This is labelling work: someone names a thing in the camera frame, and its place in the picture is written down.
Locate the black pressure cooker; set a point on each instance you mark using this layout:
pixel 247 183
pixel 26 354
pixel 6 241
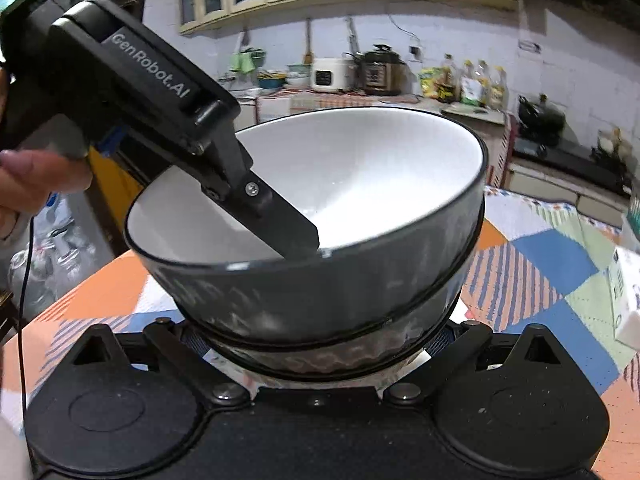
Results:
pixel 382 72

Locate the person's left hand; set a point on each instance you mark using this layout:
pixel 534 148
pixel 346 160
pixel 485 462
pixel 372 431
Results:
pixel 35 175

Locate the yellow wooden chair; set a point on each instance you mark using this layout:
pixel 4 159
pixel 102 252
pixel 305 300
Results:
pixel 112 185

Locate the black wok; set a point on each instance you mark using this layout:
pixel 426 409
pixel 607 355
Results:
pixel 542 117

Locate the blue bowl with food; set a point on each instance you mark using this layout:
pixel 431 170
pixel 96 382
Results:
pixel 271 82

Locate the black gas stove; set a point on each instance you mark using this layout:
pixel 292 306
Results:
pixel 570 160

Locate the wooden spatula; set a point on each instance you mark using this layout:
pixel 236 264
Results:
pixel 307 42

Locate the white container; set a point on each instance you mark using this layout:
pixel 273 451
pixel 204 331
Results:
pixel 298 75

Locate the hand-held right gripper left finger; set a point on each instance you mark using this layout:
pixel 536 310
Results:
pixel 195 345

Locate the yellow snack bag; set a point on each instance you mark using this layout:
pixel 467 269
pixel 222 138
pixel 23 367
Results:
pixel 430 84

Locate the yellow oil bottle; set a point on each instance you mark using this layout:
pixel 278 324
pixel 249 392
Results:
pixel 498 90
pixel 468 85
pixel 483 85

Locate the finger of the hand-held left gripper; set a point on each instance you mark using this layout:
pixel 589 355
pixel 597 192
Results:
pixel 275 220

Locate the white rice cooker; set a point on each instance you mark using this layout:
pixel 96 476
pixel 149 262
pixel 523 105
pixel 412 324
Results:
pixel 331 76

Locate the green cloth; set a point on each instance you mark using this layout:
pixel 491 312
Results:
pixel 245 62

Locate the white tissue box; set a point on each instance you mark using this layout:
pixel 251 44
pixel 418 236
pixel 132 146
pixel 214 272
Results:
pixel 625 295

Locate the white bowl with dark outside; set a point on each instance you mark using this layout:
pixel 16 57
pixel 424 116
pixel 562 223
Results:
pixel 375 170
pixel 325 360

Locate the dark oil bottle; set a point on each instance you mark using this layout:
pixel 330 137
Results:
pixel 450 82

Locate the clear plastic bottles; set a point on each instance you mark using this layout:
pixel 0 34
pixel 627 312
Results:
pixel 55 255

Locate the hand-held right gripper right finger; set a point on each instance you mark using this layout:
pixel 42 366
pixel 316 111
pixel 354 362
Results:
pixel 440 342

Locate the green packet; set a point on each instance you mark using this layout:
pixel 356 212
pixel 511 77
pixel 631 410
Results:
pixel 632 217

